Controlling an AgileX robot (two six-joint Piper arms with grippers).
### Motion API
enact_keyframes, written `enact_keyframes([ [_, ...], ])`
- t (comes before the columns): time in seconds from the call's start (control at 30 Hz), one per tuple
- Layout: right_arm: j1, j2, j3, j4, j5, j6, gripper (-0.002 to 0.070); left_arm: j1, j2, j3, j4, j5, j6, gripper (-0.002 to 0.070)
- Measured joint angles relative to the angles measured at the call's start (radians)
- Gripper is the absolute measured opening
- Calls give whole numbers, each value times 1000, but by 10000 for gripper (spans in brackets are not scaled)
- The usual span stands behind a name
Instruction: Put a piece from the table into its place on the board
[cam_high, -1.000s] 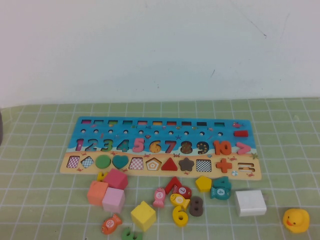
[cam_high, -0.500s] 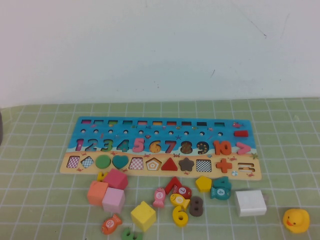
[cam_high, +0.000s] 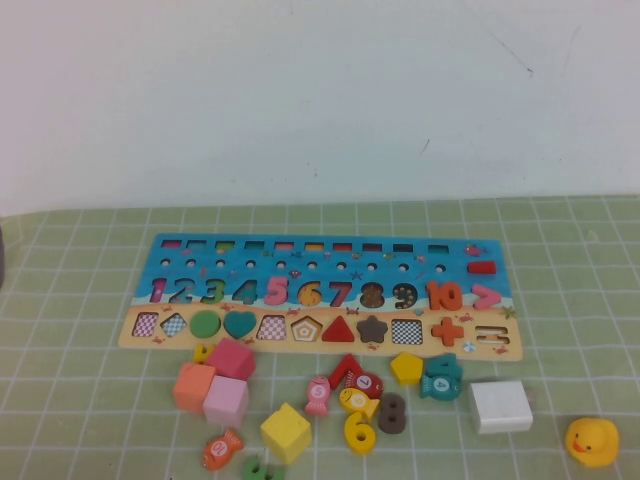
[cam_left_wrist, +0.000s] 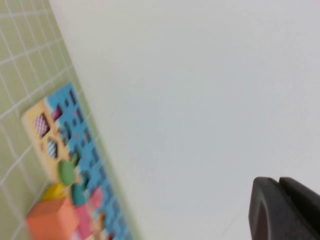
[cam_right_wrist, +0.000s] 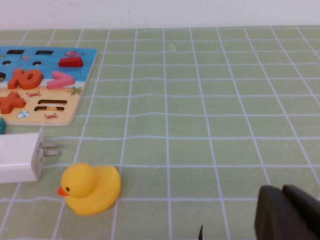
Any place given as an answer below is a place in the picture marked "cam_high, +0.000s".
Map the yellow number six piece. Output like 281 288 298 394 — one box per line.
343 410 377 455

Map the pink number five piece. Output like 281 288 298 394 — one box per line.
264 274 291 306

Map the red triangle piece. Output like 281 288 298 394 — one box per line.
321 315 356 344

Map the brown star piece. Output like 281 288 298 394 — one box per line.
356 314 390 345

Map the colourful number shape puzzle board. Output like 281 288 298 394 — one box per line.
117 232 524 362

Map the teal heart piece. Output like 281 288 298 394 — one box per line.
222 310 258 340

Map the green number three piece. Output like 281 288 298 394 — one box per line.
201 277 226 305

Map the orange number ten piece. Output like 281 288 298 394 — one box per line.
426 280 465 312

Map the red number seven piece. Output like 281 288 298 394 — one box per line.
328 353 369 391

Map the green circle piece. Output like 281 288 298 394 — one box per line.
189 310 222 339

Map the yellow pentagon piece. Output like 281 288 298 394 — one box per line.
389 351 425 386

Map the orange plus sign piece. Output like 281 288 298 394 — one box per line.
430 317 465 347

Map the teal number four piece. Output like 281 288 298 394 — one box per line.
424 352 464 381

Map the pink greater-than sign piece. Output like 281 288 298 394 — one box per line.
472 283 503 309

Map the brown number eight piece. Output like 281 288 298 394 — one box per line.
377 392 408 435

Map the magenta wooden cube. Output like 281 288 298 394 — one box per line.
205 337 257 381

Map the red fish numbered seven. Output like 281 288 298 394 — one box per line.
349 372 385 399

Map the pink fish numbered five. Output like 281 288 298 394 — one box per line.
304 375 331 417

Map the yellow fish numbered six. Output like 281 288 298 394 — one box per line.
339 387 381 422

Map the light pink wooden cube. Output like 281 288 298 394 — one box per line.
202 374 251 429

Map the teal fish numbered four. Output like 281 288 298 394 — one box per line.
418 373 462 401

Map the yellow wooden cube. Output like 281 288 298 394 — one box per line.
259 402 313 465

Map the orange wooden cube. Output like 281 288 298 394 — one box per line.
172 361 217 413

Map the orange fish numbered ten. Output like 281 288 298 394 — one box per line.
202 428 245 471

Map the white rectangular block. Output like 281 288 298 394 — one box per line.
468 380 535 435

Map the green checked tablecloth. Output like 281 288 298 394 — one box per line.
0 194 640 480

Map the yellow rubber duck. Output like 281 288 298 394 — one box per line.
564 417 621 469

